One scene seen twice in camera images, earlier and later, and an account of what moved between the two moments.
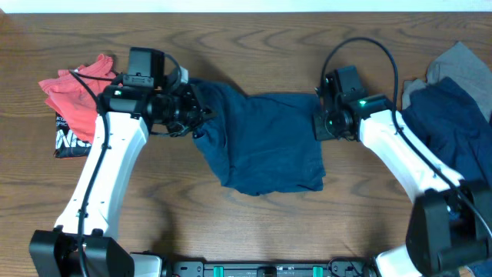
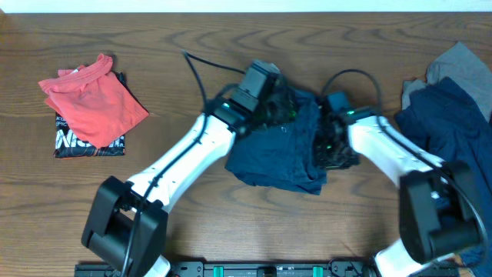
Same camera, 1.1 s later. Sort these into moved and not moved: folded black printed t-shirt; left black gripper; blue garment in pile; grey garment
Moved: left black gripper
Not moved: grey garment; blue garment in pile; folded black printed t-shirt
